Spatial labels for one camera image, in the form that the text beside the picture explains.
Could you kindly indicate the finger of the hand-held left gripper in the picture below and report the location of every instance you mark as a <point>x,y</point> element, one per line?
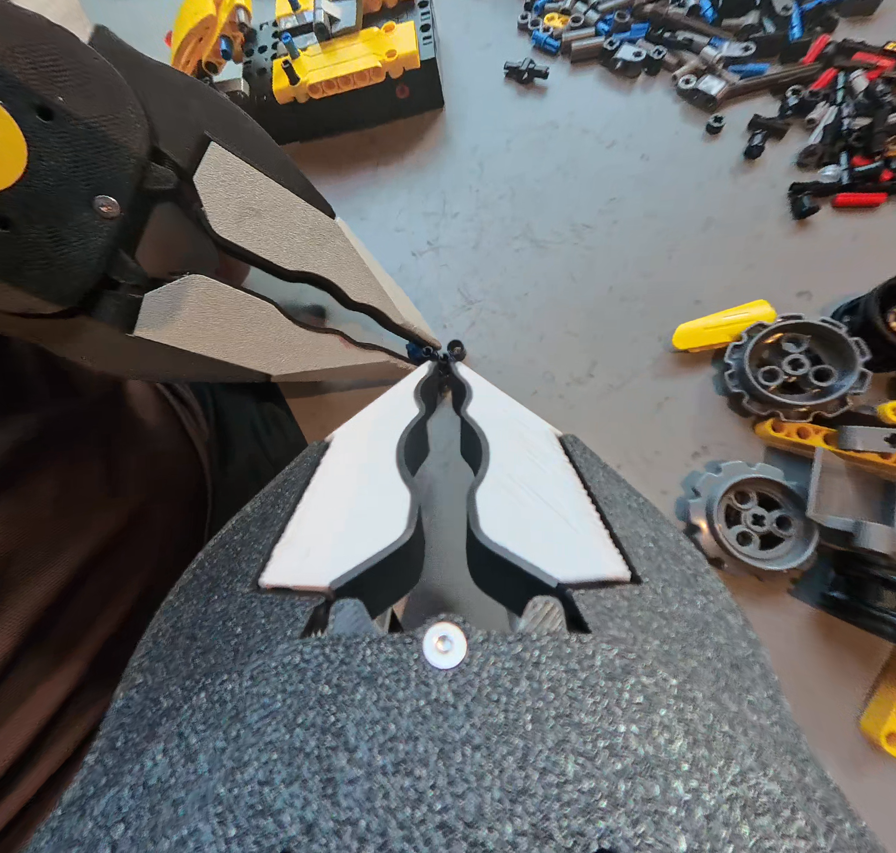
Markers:
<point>238,328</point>
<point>280,223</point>

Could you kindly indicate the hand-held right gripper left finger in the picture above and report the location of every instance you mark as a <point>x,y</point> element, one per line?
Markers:
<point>350,517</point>

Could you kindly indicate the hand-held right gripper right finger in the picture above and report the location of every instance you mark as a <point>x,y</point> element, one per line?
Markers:
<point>546,517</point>

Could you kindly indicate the blue connector pin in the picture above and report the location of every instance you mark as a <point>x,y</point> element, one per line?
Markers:
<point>417,353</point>

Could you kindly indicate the yellow toy vehicle model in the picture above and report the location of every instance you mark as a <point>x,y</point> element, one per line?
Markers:
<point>336,55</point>

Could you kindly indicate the black multi-hole connector piece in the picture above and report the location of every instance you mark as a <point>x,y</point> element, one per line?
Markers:
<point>445,356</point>

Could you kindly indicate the pile of small building parts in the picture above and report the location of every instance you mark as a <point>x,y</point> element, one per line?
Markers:
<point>714,41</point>

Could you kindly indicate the grey desk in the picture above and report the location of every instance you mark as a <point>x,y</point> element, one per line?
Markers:
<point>560,265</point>

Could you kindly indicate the yellow curved panel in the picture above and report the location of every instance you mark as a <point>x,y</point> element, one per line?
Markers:
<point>723,325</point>

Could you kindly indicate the group of grey toothed wheels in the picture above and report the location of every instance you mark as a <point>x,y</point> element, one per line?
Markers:
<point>791,370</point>

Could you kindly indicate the black long axle pin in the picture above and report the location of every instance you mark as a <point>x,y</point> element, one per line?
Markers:
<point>527,71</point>

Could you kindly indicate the black wheel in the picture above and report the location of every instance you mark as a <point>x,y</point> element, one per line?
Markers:
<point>879,321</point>

